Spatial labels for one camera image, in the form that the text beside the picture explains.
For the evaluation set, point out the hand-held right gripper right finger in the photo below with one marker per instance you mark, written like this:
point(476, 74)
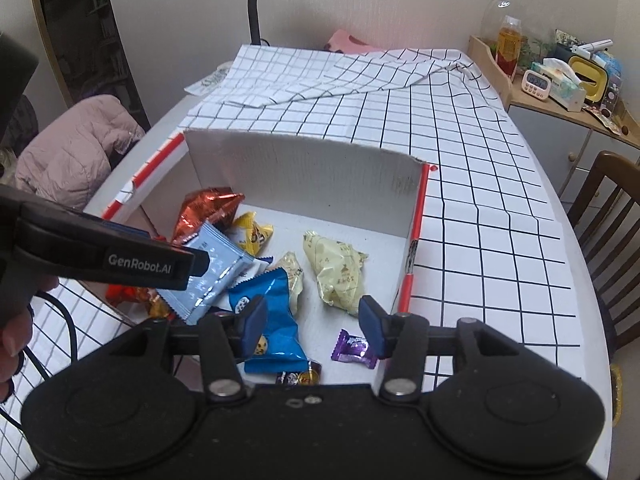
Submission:
point(372, 325)

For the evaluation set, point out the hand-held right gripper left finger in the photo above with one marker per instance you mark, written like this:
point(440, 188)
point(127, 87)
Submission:
point(255, 322)

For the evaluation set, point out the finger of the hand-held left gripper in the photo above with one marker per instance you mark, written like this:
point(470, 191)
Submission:
point(198, 262)

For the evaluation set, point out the light blue snack packet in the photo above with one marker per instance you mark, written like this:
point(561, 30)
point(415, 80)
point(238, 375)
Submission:
point(220, 270)

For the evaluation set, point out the blue cookie packet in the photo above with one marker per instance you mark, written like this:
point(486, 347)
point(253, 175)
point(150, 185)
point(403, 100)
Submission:
point(280, 320)

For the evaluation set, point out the purple candy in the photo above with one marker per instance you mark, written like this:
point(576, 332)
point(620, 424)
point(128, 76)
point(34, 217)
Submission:
point(352, 347)

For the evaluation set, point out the red and orange chip packet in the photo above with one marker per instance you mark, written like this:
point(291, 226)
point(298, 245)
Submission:
point(130, 295)

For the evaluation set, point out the red-brown foil snack packet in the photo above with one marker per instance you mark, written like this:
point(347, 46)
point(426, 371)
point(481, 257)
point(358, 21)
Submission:
point(207, 207)

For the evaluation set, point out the small cream snack packet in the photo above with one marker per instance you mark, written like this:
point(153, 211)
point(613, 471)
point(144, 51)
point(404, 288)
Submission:
point(292, 280)

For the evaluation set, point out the yellow chocolate packet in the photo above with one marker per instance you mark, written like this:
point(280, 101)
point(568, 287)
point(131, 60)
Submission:
point(252, 235)

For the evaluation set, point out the pale yellow snack packet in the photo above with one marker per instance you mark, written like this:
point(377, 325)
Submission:
point(335, 270)

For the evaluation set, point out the red cardboard box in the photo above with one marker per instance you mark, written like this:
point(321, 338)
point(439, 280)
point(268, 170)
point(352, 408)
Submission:
point(300, 170)

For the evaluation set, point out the person's left hand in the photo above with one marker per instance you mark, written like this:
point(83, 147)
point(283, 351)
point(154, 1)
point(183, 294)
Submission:
point(12, 345)

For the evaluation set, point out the pink puffer jacket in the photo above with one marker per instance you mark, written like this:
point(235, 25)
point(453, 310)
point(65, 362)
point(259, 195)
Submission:
point(75, 150)

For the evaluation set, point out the white checkered tablecloth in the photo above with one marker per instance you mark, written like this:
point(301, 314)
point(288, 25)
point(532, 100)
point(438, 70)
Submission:
point(475, 210)

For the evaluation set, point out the clear plastic bag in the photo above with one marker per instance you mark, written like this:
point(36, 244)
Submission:
point(210, 80)

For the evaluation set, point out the dark grey blurred object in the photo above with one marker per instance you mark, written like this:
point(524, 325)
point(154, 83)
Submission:
point(15, 75)

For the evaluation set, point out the dark bookshelf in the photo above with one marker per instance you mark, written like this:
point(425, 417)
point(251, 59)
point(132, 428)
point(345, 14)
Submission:
point(85, 25)

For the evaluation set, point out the silver gooseneck desk lamp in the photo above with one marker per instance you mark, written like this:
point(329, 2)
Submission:
point(255, 10)

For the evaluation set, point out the white cabinet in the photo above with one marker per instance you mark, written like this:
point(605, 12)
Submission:
point(550, 135)

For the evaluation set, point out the pink cloth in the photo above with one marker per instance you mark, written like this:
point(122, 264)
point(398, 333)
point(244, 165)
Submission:
point(345, 40)

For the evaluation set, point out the brown wooden chair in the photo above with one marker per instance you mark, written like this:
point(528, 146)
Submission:
point(607, 170)

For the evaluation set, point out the white digital timer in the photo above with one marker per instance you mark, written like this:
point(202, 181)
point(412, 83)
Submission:
point(536, 84)

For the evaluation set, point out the wooden side cabinet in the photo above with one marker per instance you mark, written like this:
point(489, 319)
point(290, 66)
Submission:
point(482, 52)

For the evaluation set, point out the pale green tissue box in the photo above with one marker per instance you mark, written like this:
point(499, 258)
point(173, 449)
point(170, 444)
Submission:
point(565, 87)

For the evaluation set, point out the orange drink bottle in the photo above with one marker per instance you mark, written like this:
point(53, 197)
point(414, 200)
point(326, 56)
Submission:
point(509, 42)

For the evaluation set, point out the yellow and black box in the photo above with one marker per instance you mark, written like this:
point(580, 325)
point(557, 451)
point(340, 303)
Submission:
point(590, 80)

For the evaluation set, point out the clear glass jar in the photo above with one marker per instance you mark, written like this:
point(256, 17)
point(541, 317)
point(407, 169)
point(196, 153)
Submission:
point(540, 25)

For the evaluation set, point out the blue packets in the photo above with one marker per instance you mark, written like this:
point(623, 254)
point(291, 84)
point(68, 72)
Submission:
point(612, 62)

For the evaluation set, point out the white tube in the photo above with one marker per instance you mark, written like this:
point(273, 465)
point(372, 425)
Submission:
point(595, 46)

